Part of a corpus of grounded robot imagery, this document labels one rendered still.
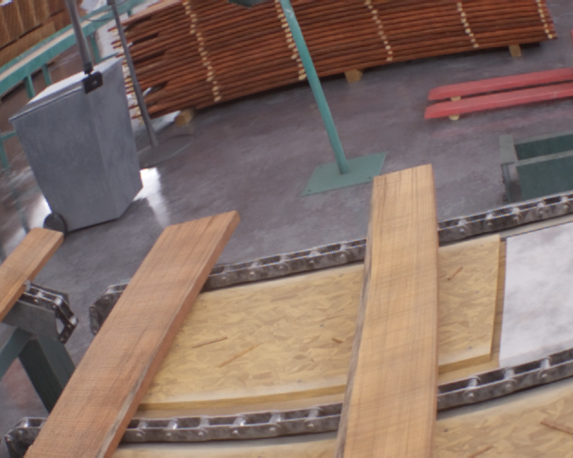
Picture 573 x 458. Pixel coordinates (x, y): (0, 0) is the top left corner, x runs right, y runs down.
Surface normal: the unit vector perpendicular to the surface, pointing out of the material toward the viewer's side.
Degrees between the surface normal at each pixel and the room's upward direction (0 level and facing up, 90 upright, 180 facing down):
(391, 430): 0
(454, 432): 0
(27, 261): 22
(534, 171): 90
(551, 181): 90
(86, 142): 94
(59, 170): 94
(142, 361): 0
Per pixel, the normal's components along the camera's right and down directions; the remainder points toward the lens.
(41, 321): -0.21, 0.42
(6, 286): 0.07, -0.89
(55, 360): 0.93, -0.19
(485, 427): -0.30, -0.88
